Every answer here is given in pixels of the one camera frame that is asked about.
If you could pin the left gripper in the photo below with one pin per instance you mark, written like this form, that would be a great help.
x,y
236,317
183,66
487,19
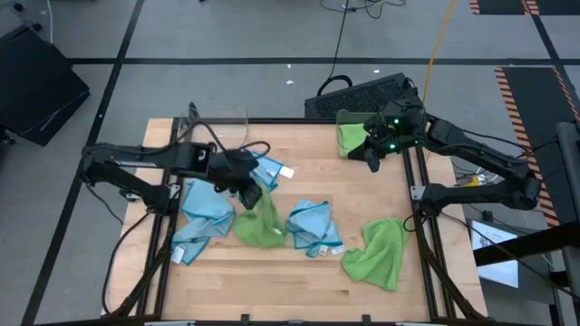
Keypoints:
x,y
231,169

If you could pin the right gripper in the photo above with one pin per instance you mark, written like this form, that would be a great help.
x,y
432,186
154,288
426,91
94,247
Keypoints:
x,y
401,133

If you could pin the green microfiber towel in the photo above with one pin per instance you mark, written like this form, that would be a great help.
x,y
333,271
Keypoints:
x,y
352,138
380,258
260,228

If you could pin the blue microfiber towel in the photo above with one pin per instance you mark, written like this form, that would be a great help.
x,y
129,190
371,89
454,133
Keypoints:
x,y
312,224
267,169
204,213

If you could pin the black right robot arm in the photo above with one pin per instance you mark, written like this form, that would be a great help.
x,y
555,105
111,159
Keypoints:
x,y
476,154

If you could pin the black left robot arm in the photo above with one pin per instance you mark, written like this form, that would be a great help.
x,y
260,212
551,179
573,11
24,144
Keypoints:
x,y
136,156

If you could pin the white paper hang tag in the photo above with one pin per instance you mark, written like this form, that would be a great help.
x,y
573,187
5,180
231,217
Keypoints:
x,y
286,172
338,249
178,255

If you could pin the clear plastic basket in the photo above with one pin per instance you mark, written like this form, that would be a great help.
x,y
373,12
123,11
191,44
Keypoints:
x,y
226,131
344,117

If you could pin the silver mounting plate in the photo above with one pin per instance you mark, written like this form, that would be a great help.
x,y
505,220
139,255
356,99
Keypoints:
x,y
134,196
417,193

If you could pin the black perforated computer case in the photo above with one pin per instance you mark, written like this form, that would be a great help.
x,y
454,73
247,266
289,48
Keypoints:
x,y
344,97

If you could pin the black power adapter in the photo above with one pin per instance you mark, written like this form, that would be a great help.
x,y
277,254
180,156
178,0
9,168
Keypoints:
x,y
488,216

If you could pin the black mat with orange stripes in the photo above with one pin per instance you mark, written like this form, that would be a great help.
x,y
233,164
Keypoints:
x,y
534,99
503,5

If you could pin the black metal beam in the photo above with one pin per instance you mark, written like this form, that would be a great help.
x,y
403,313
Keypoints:
x,y
521,246

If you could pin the black equipment case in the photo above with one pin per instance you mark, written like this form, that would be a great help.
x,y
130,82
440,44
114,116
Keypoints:
x,y
36,90

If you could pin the silver metal bracket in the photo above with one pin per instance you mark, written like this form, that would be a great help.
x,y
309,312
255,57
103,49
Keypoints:
x,y
416,324
170,323

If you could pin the grey metal post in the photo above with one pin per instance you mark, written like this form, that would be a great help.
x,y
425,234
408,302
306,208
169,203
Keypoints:
x,y
568,181

